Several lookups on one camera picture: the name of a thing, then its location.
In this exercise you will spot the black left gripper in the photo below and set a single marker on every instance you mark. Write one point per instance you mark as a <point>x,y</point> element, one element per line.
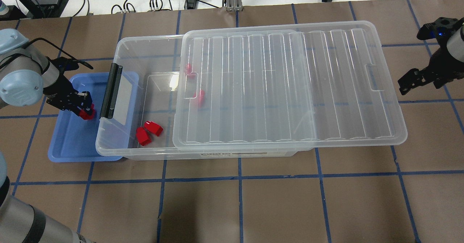
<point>57,90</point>

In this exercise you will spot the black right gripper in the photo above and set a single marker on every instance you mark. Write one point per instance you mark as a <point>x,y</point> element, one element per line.
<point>441,72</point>

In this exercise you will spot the clear plastic box lid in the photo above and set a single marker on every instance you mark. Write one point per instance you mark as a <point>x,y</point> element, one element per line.
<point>286,88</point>

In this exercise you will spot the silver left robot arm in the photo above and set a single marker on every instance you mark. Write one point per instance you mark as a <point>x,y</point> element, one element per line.
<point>27,75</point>

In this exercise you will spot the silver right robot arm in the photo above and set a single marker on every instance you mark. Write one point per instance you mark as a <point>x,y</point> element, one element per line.
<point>446,64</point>

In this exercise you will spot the blue plastic tray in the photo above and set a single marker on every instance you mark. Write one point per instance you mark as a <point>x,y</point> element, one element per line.
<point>74,139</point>

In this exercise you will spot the clear plastic storage box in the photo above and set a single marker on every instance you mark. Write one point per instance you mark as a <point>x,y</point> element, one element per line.
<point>156,60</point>

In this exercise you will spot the red block bottom edge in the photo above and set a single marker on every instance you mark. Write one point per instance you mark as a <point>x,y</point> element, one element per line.
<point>188,71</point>

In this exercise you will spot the black box latch handle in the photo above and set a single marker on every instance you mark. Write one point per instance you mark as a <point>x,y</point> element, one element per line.
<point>111,91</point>

